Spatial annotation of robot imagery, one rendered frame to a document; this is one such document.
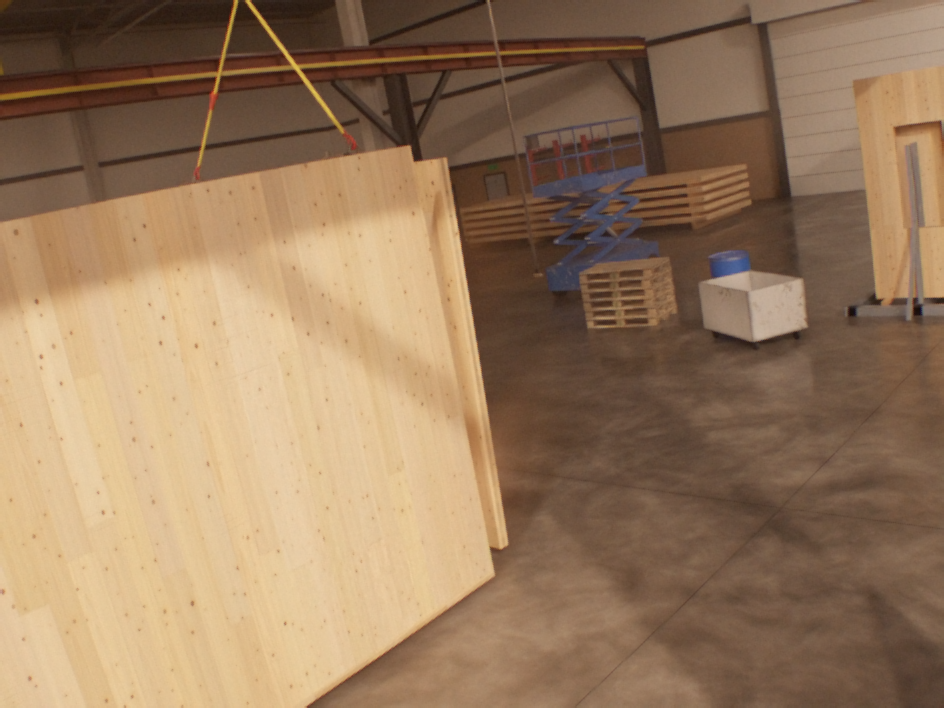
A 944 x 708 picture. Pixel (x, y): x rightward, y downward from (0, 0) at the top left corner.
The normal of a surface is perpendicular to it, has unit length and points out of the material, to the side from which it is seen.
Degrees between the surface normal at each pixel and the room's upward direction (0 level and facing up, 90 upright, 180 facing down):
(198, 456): 90
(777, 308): 90
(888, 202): 90
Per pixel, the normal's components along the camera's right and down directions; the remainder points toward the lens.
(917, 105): -0.68, 0.28
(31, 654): 0.71, 0.01
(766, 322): 0.22, 0.17
